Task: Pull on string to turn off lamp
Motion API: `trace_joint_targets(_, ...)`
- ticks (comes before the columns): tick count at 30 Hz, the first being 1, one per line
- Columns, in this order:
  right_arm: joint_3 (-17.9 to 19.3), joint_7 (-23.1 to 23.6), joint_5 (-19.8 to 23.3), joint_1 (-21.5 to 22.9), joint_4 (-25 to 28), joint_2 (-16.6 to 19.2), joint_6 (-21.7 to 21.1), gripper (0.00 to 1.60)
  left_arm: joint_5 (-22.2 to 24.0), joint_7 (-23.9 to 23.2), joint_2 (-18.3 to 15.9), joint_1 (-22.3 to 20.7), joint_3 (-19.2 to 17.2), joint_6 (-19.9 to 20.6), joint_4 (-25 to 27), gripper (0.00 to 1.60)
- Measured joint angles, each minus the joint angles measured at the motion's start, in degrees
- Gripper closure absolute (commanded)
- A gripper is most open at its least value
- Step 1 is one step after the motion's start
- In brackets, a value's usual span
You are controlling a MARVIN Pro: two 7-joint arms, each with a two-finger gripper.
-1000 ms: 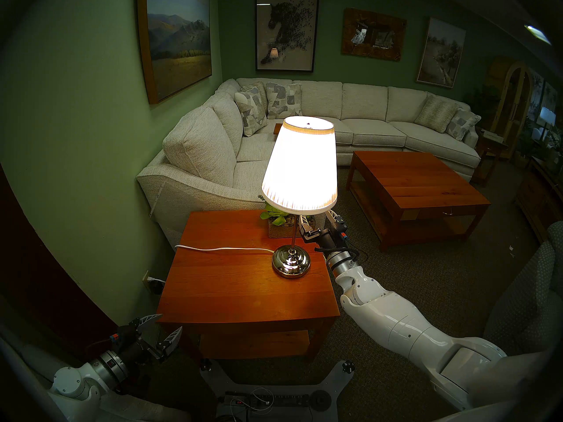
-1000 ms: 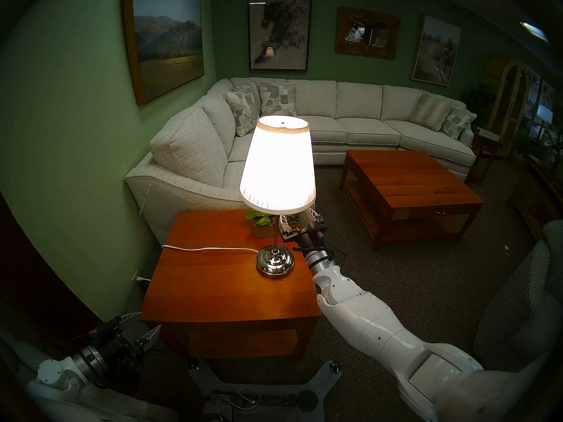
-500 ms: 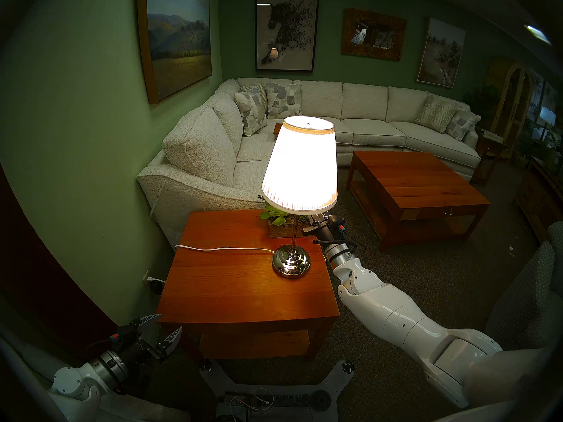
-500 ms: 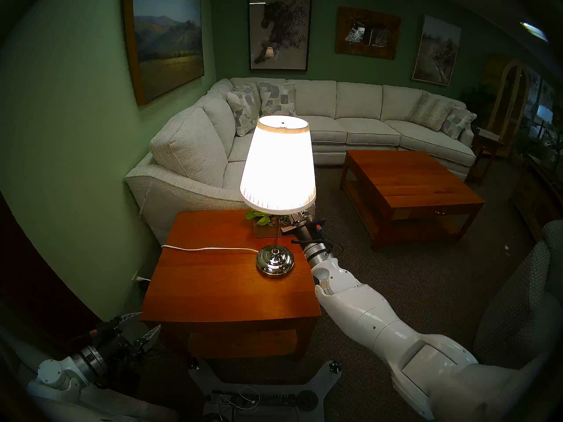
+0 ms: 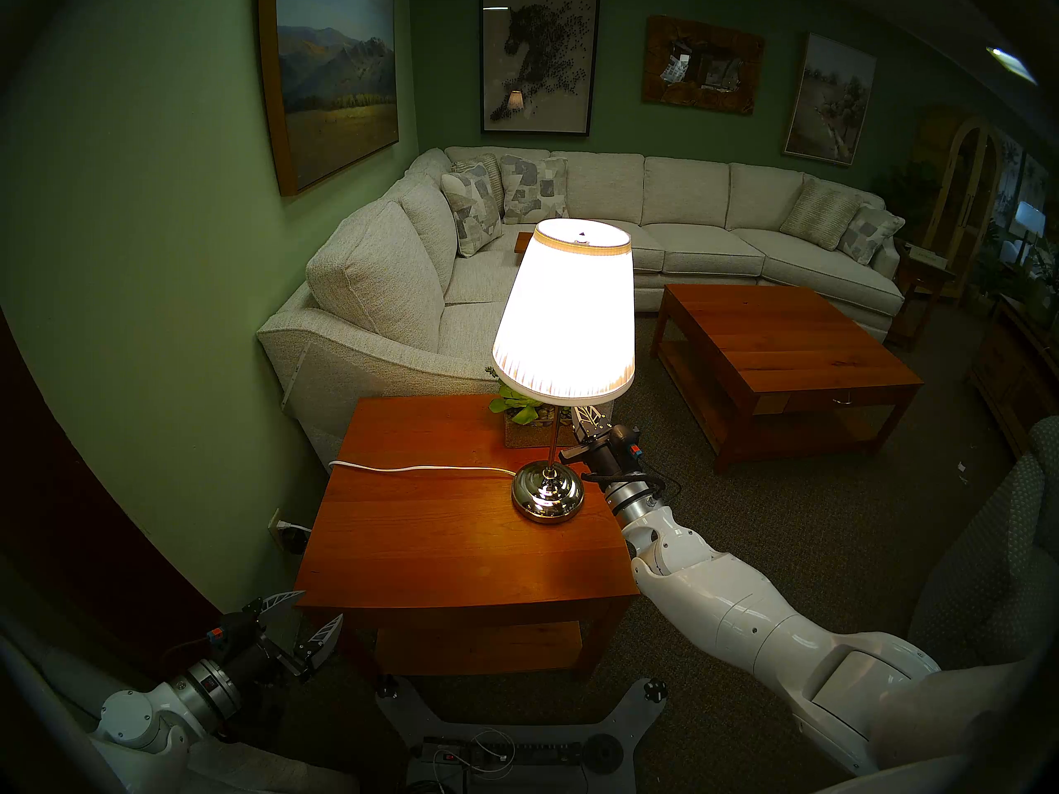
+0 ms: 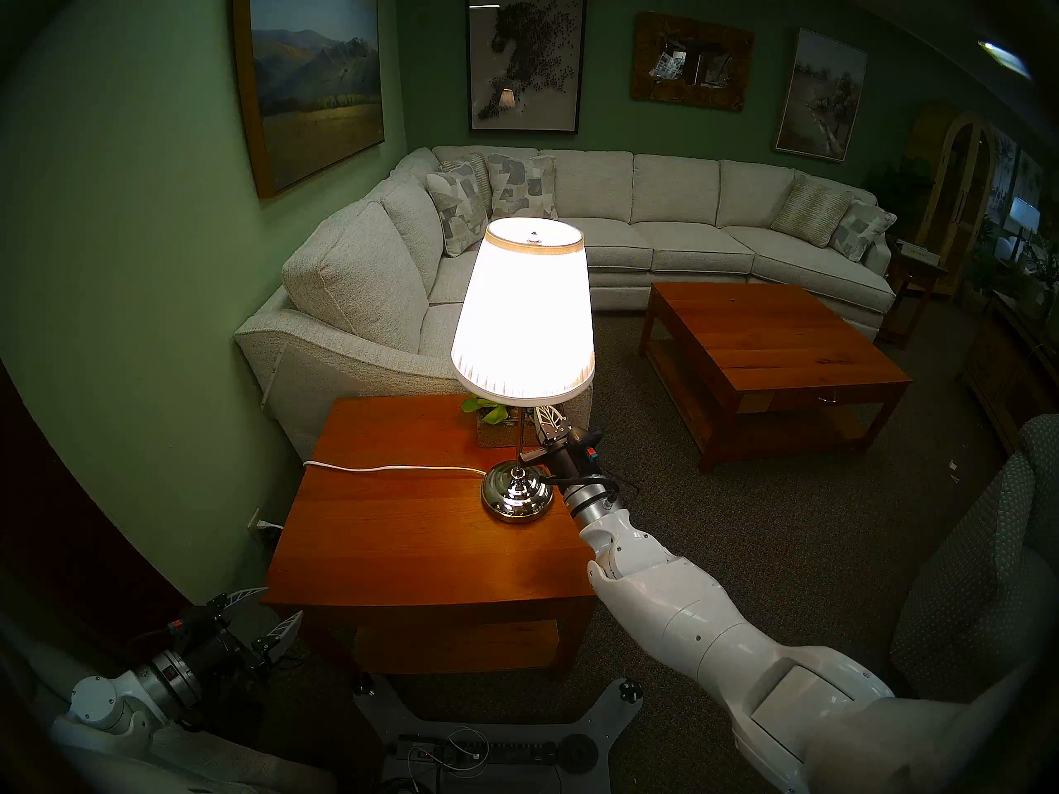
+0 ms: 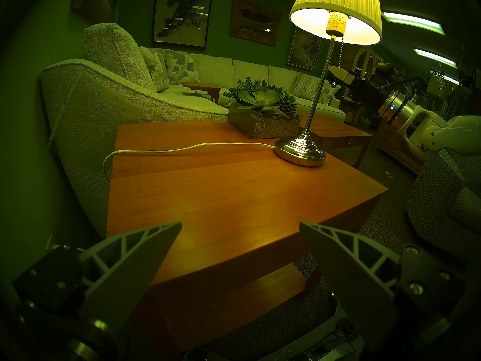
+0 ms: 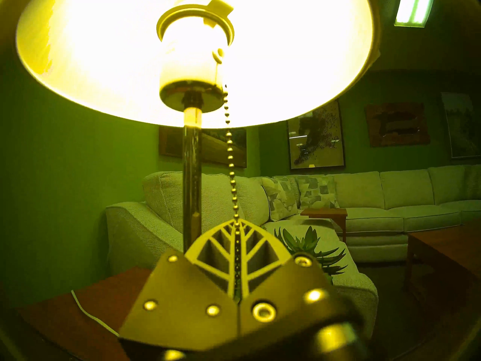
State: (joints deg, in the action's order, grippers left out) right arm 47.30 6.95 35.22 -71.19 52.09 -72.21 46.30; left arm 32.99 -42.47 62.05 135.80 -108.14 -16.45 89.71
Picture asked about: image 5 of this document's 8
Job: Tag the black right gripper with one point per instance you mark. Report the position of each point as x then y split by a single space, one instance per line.
612 455

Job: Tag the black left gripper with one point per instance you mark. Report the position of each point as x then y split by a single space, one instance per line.
252 648

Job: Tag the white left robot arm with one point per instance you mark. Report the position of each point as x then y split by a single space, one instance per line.
145 718

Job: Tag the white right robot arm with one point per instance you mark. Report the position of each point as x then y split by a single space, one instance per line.
745 619

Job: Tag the chrome lamp with white shade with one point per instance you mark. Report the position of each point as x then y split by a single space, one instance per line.
571 313

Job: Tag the succulent plant in stone planter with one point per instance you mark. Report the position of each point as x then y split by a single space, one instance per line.
517 408

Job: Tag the cherry wood side table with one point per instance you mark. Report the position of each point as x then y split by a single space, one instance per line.
447 536

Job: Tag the small brown wooden box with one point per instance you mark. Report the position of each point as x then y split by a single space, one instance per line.
523 242

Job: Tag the cherry wood coffee table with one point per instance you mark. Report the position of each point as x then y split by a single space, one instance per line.
782 341

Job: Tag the grey patchwork throw pillow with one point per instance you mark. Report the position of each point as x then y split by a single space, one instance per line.
869 234
534 188
470 211

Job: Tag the dark maroon panel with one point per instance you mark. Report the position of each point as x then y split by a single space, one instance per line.
83 519

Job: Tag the beige sectional sofa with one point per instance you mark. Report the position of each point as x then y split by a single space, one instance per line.
380 279

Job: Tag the beige striped throw pillow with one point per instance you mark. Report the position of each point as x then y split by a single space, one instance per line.
819 213
492 170

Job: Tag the black power strip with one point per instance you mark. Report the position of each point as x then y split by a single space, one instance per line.
538 753

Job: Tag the dark wood end table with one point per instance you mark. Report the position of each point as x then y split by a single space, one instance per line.
918 292

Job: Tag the black framed horse artwork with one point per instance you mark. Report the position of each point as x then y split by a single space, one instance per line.
539 59

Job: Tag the white book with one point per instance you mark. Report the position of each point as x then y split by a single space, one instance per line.
927 255

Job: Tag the rustic wood framed mirror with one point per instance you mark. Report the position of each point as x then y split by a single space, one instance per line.
703 64

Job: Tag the framed tree painting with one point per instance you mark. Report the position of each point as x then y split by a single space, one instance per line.
830 99

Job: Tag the framed mountain landscape painting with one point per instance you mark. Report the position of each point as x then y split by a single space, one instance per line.
339 81

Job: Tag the wooden dresser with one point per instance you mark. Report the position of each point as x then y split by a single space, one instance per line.
1018 375

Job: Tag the arched light wood cabinet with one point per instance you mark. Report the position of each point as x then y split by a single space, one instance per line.
960 201

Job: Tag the teal dotted armchair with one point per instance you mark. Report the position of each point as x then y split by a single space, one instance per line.
1001 552

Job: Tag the ceiling light fixture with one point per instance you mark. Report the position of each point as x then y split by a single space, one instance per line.
1011 64

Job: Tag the wall power outlet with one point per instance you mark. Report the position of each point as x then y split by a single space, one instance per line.
275 526

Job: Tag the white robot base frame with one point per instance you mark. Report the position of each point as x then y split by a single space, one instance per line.
637 710

